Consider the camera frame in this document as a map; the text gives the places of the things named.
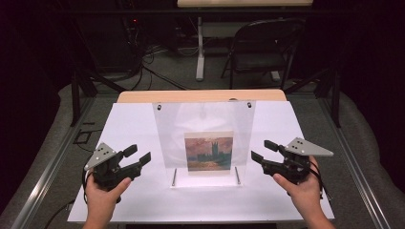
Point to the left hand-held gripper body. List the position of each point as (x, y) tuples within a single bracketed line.
[(106, 168)]

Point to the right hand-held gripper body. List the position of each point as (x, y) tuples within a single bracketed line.
[(293, 162)]

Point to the painted landscape picture card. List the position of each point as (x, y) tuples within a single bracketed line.
[(208, 152)]

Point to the clear acrylic photo frame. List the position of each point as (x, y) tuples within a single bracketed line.
[(203, 120)]

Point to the person's left hand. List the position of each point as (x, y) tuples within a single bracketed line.
[(102, 200)]

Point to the person's right hand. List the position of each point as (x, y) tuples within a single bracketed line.
[(302, 194)]

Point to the white board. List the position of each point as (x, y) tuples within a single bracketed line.
[(127, 127)]

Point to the black tape floor marks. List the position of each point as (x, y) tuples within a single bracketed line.
[(83, 136)]

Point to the wooden table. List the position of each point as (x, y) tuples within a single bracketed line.
[(178, 95)]

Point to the black metal stand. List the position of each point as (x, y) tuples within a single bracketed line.
[(335, 95), (75, 95)]

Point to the black folding chair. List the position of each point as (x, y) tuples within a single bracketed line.
[(254, 60)]

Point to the white desk leg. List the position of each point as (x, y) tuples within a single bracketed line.
[(200, 54)]

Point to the light desk top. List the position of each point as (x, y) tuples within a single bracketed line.
[(245, 3)]

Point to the aluminium rail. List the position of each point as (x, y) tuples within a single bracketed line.
[(47, 175), (353, 165)]

